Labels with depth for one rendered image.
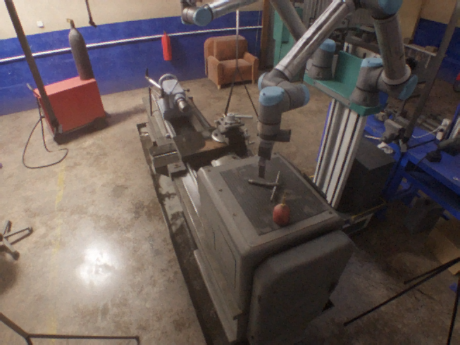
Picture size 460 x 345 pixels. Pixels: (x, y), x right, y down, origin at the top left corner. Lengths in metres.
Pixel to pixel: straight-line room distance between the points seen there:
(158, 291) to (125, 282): 0.31
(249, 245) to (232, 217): 0.15
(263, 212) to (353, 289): 1.66
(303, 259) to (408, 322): 1.74
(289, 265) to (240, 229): 0.23
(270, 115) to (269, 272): 0.58
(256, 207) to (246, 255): 0.23
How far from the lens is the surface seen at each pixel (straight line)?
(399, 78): 1.73
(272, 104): 1.01
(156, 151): 2.39
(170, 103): 2.72
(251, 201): 1.21
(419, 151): 2.92
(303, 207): 1.22
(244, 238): 1.08
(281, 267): 1.07
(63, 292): 2.82
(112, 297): 2.61
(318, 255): 1.14
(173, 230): 2.34
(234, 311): 1.48
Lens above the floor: 2.19
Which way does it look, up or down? 39 degrees down
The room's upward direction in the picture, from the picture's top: straight up
